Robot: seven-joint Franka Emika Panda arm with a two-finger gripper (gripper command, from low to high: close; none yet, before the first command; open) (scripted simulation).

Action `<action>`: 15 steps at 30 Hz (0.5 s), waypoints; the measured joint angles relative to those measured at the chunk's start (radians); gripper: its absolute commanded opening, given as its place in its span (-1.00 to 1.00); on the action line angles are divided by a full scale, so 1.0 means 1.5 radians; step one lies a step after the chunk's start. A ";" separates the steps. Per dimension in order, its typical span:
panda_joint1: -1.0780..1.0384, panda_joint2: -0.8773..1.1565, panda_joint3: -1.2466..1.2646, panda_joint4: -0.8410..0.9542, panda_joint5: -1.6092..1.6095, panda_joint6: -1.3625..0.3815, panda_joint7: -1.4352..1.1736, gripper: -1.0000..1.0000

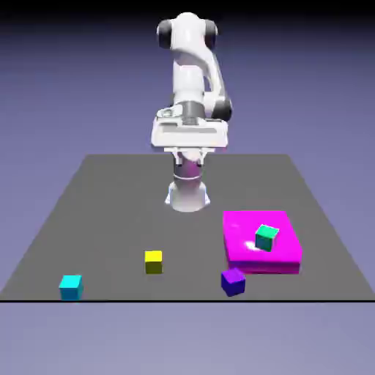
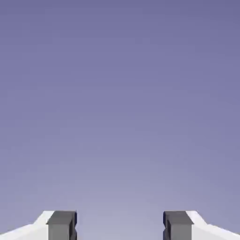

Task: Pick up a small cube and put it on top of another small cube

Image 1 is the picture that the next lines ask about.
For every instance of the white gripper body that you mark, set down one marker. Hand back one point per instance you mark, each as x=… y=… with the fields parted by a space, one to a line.
x=189 y=134

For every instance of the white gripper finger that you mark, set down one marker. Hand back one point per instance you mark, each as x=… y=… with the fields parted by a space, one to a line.
x=177 y=157
x=202 y=158

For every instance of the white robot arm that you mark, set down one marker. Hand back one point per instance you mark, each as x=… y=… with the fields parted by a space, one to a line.
x=187 y=58

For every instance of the small green cube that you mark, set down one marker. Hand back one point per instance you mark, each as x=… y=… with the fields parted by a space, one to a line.
x=266 y=236

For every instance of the small yellow cube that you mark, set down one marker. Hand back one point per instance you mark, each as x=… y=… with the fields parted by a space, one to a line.
x=153 y=261

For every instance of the small purple cube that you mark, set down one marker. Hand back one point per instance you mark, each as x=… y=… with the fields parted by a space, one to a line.
x=233 y=281

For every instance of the small cyan cube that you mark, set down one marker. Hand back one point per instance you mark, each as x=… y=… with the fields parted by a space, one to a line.
x=71 y=287

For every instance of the large magenta box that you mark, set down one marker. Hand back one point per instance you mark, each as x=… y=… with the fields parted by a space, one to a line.
x=260 y=243

